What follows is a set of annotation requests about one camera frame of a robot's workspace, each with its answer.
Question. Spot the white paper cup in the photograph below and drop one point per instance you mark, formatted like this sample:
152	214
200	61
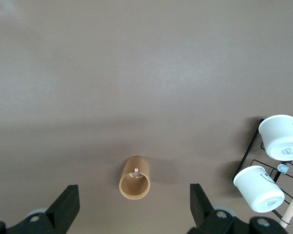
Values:
254	185
278	131

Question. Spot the grey-blue rack peg cap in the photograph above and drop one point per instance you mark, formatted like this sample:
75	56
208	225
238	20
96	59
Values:
282	168

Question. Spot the pink chopstick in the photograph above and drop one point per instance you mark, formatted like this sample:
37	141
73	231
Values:
136	171

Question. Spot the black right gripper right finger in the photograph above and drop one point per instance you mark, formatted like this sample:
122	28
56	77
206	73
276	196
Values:
200	207

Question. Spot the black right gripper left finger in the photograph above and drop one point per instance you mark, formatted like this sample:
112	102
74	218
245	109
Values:
63	207

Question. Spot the brown bamboo tube holder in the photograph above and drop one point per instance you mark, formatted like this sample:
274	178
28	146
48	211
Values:
136	163

